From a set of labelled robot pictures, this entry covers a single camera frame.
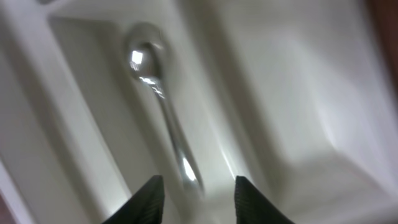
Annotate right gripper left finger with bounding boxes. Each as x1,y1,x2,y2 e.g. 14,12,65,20
103,175,164,224

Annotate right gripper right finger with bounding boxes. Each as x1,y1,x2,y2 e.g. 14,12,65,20
234,176,294,224

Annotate large steel spoon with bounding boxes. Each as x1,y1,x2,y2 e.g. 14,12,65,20
124,22,204,196

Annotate white plastic cutlery tray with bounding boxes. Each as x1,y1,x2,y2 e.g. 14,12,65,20
1,0,397,223

